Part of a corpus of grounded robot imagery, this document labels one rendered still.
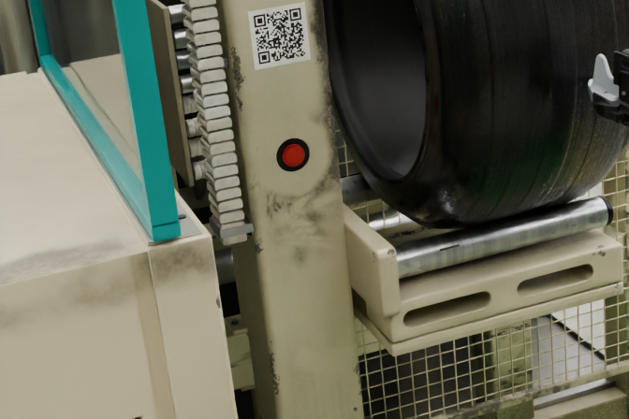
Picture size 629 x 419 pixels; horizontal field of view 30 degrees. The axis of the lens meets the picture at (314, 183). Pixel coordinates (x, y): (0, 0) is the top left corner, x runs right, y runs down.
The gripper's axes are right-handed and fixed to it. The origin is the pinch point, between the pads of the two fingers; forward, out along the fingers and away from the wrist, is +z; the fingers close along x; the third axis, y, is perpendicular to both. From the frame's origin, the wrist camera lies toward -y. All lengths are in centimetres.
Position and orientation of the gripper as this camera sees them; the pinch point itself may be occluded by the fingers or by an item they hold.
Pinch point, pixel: (598, 89)
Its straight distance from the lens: 145.8
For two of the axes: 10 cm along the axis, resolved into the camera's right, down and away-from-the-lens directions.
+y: -1.0, -9.3, -3.6
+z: -3.4, -3.0, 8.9
